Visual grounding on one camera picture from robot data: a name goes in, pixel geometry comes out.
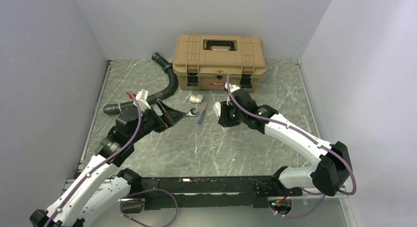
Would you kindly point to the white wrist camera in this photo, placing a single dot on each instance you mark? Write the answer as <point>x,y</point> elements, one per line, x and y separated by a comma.
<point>231,87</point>
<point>143,98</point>

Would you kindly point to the white pipe elbow fitting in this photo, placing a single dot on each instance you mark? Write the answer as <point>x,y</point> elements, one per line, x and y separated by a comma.
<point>196,99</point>

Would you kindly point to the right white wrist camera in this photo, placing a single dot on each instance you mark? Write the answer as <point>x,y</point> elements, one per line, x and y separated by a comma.
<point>231,87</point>

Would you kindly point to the blue red screwdriver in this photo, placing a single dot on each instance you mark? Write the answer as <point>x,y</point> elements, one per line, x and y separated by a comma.
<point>202,116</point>

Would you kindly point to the tan plastic toolbox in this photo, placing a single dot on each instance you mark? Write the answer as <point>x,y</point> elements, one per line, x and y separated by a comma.
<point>203,62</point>

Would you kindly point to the silver combination wrench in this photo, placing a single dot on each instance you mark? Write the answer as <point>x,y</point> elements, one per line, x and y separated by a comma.
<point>191,113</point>

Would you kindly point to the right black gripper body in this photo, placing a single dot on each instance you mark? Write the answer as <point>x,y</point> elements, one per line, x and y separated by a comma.
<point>231,117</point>

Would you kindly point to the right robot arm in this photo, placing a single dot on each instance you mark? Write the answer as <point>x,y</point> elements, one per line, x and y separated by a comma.
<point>330,162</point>

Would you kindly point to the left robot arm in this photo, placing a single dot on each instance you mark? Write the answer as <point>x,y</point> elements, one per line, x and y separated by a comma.
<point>81,203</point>

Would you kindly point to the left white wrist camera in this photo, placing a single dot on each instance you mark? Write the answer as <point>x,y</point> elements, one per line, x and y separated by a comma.
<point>143,98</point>

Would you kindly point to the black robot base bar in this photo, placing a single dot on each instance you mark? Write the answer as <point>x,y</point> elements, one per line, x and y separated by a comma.
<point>216,191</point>

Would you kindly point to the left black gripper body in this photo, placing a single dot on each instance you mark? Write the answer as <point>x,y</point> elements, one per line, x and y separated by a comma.
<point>150,122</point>

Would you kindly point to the white AC remote control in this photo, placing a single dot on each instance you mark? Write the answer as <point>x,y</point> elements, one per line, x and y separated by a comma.
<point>217,110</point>

